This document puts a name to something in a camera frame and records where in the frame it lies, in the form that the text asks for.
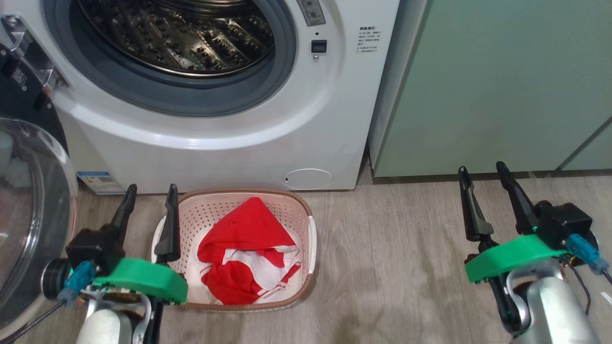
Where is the dark cabinet plinth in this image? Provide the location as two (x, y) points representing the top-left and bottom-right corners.
(373, 168), (612, 185)

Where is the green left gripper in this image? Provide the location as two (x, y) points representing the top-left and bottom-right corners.
(91, 184), (188, 306)

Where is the printed text warning label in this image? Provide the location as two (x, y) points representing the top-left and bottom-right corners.
(359, 26), (381, 54)

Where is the red and white striped garment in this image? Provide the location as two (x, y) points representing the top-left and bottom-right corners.
(201, 246), (302, 292)

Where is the steel washer drum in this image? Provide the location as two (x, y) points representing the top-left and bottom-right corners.
(76, 0), (276, 78)

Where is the camera cable blue plug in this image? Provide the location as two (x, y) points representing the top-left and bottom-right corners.
(566, 234), (612, 287)
(0, 261), (96, 344)

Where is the plain red garment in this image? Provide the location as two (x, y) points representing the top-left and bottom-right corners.
(197, 197), (302, 305)

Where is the right camera cable blue plug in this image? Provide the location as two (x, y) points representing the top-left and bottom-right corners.
(566, 234), (612, 287)

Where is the white front-load washing machine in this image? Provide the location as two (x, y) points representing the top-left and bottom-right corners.
(0, 0), (401, 195)

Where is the round white filter cover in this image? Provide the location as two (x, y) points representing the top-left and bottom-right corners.
(283, 168), (334, 190)

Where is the dark round washer door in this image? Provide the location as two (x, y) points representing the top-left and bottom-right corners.
(0, 43), (79, 337)

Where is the cream perforated laundry basket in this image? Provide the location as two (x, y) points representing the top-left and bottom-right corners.
(151, 189), (317, 312)

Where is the pale green cabinet door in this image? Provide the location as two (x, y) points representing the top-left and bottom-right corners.
(559, 117), (612, 172)
(373, 0), (612, 178)

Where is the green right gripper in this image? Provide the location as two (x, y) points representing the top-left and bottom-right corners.
(458, 161), (572, 335)

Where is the blue energy label sticker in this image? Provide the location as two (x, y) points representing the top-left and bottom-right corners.
(76, 171), (126, 195)

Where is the grey rim instruction label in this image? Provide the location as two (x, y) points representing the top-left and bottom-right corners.
(296, 0), (326, 27)

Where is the left camera cable blue plug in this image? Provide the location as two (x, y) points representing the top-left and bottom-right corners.
(0, 261), (96, 344)

